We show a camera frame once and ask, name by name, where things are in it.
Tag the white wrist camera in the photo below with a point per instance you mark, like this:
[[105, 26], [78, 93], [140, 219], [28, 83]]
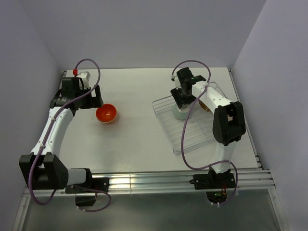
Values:
[[83, 78], [176, 81]]

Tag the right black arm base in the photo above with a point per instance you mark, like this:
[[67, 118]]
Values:
[[212, 180]]

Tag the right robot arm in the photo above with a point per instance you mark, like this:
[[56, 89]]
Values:
[[228, 117]]

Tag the orange bowl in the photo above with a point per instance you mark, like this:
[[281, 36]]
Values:
[[107, 113]]

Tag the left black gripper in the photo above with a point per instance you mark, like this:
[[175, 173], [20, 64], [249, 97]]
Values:
[[96, 102]]

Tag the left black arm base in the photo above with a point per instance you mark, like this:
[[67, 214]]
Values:
[[86, 194]]

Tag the aluminium rail frame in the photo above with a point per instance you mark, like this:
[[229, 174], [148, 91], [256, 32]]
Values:
[[148, 183]]

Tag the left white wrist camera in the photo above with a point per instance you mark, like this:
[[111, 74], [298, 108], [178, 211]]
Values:
[[83, 78]]

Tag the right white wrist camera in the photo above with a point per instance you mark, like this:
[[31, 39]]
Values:
[[176, 81]]

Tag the pale green bowl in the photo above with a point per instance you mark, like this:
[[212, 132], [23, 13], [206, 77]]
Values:
[[180, 113]]

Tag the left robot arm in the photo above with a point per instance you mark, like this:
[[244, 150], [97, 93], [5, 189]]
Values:
[[42, 169]]

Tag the cream bowl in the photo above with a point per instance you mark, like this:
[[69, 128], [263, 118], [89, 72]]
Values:
[[204, 107]]

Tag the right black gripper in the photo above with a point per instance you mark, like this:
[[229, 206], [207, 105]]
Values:
[[179, 101]]

